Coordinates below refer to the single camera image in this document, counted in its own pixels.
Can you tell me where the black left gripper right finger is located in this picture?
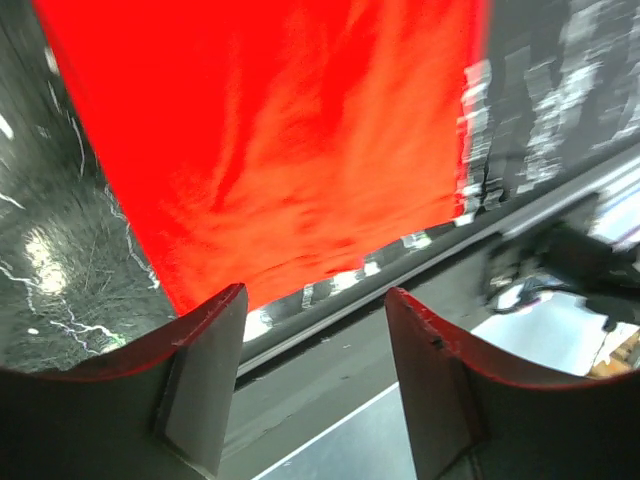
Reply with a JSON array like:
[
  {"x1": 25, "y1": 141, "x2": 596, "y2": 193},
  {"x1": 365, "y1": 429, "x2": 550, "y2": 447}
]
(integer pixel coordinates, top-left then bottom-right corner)
[{"x1": 385, "y1": 288, "x2": 639, "y2": 479}]

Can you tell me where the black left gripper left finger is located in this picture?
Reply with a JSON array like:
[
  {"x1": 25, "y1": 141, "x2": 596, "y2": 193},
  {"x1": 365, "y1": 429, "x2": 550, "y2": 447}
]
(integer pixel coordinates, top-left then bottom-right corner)
[{"x1": 1, "y1": 284, "x2": 248, "y2": 479}]

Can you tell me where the red t-shirt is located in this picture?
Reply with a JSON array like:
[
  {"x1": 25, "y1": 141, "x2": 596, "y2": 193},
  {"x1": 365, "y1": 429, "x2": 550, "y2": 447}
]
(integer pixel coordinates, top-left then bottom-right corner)
[{"x1": 35, "y1": 1, "x2": 490, "y2": 314}]

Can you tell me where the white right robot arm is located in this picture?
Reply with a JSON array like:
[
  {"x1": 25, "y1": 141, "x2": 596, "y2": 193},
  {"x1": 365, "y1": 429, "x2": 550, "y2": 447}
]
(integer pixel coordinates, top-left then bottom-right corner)
[{"x1": 481, "y1": 193, "x2": 639, "y2": 332}]

